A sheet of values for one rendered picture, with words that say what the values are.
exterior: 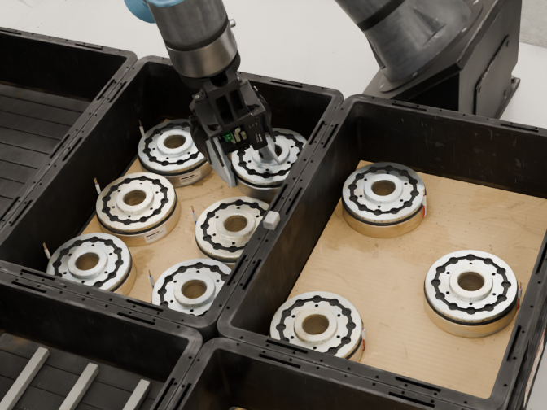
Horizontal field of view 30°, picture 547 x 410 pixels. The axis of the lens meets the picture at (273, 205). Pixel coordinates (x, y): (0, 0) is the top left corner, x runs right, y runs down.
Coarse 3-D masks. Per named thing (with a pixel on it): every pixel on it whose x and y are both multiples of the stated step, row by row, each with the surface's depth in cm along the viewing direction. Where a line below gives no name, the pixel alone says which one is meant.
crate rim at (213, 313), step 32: (160, 64) 137; (320, 96) 129; (96, 128) 130; (64, 160) 125; (32, 192) 122; (288, 192) 117; (64, 288) 111; (96, 288) 110; (224, 288) 108; (192, 320) 106
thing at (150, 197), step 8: (120, 192) 129; (128, 192) 130; (136, 192) 130; (144, 192) 129; (152, 192) 129; (120, 200) 128; (144, 200) 128; (152, 200) 128; (120, 208) 128; (128, 208) 127; (136, 208) 127; (144, 208) 127
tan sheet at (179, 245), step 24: (192, 192) 133; (216, 192) 133; (240, 192) 132; (96, 216) 132; (192, 216) 130; (168, 240) 128; (192, 240) 127; (144, 264) 125; (168, 264) 125; (144, 288) 123
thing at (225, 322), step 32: (352, 96) 128; (512, 128) 120; (544, 128) 120; (320, 160) 120; (288, 224) 114; (256, 256) 111; (544, 256) 108; (544, 288) 105; (224, 320) 105; (288, 352) 101; (320, 352) 101; (512, 352) 100; (416, 384) 97; (512, 384) 97
